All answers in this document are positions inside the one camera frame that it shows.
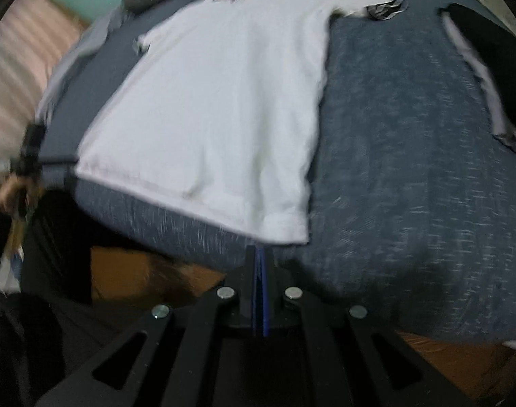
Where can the white polo shirt black collar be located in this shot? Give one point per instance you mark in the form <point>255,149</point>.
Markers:
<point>220,93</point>

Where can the black garment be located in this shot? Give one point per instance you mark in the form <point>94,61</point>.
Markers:
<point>495,51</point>

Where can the pink curtain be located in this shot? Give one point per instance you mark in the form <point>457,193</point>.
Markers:
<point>24,63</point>

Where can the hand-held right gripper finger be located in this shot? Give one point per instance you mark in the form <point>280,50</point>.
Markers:
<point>264,305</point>
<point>253,288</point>

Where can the person's left hand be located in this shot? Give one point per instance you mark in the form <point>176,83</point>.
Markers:
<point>7,193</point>

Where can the bed with blue patterned sheet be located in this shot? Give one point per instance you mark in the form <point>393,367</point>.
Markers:
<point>389,157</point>

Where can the light grey blanket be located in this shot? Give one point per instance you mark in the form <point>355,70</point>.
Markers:
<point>79,51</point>

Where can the wooden frame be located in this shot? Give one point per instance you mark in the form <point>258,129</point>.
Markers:
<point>71,10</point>

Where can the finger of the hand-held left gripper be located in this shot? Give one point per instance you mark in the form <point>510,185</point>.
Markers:
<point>58,162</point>

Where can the person's dark trousers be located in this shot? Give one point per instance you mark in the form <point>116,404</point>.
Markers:
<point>50,263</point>

